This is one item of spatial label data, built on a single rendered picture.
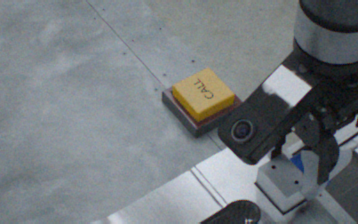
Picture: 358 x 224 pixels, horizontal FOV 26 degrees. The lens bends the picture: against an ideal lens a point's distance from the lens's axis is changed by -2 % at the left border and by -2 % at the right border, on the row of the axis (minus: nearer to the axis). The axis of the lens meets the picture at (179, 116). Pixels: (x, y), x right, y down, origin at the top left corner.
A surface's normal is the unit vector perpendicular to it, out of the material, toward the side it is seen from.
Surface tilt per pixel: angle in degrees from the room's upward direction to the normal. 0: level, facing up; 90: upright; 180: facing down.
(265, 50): 0
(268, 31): 0
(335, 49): 90
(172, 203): 3
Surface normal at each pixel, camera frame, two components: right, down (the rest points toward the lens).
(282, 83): -0.43, -0.35
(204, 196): 0.00, -0.63
